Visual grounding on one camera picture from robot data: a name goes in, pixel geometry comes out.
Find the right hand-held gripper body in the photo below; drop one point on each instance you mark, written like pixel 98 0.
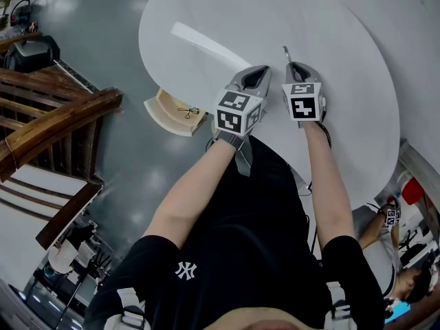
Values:
pixel 303 107

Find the dark wooden armchair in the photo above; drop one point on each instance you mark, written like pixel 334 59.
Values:
pixel 58 115

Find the black t-shirt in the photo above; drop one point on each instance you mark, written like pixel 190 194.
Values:
pixel 240 280

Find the black trousers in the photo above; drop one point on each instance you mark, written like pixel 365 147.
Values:
pixel 261 191

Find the black bag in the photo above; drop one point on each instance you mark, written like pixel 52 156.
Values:
pixel 32 53

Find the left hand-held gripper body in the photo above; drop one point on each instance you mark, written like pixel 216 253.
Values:
pixel 237 110

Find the cream wooden drawer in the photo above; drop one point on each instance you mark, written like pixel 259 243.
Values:
pixel 168 112

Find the person's left forearm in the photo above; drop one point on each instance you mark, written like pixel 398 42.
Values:
pixel 199 184

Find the black eyelash curler small item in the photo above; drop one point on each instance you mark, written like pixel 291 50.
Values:
pixel 189 112

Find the red container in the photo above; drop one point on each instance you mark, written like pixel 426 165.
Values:
pixel 412 191

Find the white bucket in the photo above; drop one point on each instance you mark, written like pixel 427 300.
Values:
pixel 62 258

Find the person's right forearm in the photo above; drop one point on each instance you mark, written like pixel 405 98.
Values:
pixel 326 184

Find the white round table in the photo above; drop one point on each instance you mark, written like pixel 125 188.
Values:
pixel 240 19

